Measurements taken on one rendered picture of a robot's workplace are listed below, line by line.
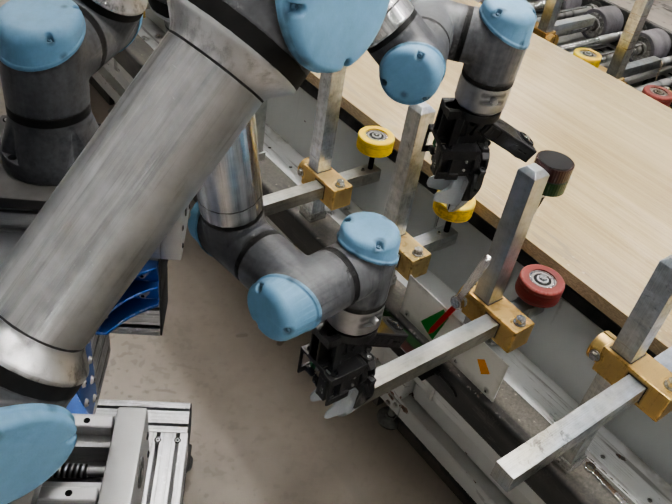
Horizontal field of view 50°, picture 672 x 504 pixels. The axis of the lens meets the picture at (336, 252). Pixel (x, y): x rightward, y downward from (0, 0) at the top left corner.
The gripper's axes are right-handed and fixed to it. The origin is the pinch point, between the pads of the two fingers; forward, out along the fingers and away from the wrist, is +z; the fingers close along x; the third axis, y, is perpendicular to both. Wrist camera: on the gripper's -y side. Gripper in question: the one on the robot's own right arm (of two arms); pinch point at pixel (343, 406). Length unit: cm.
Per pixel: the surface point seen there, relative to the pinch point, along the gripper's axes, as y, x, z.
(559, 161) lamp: -38.8, -3.4, -31.0
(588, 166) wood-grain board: -82, -21, -7
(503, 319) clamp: -31.9, 1.6, -4.4
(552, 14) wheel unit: -141, -82, -9
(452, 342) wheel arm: -21.2, 0.6, -3.4
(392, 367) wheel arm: -9.1, -0.3, -3.4
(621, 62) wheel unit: -141, -54, -6
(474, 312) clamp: -31.3, -3.7, -1.6
